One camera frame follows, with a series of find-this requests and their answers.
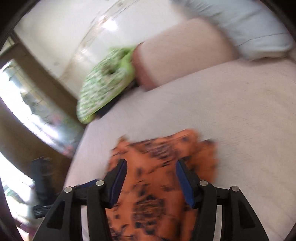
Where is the light blue pillow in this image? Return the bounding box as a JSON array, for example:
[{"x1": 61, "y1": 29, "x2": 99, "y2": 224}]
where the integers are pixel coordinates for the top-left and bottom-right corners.
[{"x1": 175, "y1": 0, "x2": 295, "y2": 61}]

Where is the green white patterned pillow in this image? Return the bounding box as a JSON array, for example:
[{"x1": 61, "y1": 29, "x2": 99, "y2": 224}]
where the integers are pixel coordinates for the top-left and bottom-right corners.
[{"x1": 77, "y1": 47, "x2": 135, "y2": 124}]

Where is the wooden stained glass door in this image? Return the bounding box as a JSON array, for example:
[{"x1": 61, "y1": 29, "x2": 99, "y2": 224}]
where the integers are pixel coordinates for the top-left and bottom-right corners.
[{"x1": 1, "y1": 34, "x2": 85, "y2": 188}]

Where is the orange black floral blouse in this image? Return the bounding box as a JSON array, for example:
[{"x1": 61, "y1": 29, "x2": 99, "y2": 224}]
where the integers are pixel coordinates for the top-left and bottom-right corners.
[{"x1": 106, "y1": 130, "x2": 218, "y2": 240}]

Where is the pink quilted bolster cushion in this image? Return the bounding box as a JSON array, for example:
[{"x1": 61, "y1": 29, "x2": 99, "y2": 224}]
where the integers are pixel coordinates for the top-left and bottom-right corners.
[{"x1": 132, "y1": 18, "x2": 238, "y2": 91}]

